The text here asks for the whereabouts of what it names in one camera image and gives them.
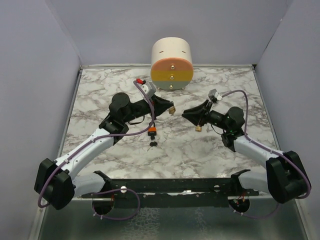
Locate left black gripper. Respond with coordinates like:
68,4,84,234
123,93,173,124

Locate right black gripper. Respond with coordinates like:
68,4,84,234
182,99,231,132

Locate brass long-shackle padlock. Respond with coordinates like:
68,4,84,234
168,106,176,116
195,124,202,132

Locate orange black padlock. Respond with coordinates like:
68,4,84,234
147,126,157,141

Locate black-headed key pair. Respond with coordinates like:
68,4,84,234
147,141,162,152

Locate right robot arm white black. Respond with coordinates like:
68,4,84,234
182,100,311,204

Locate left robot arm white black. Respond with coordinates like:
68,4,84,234
34,92,174,210

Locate round three-drawer storage box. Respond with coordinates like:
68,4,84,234
150,37,194,91

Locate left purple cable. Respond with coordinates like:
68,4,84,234
37,78,157,221

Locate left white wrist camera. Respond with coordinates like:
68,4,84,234
141,82,156,99

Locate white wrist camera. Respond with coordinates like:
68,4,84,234
141,82,156,99
208,88,223,104

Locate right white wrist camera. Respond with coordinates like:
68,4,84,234
208,88,223,104

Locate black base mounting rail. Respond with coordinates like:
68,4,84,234
82,171,259,209

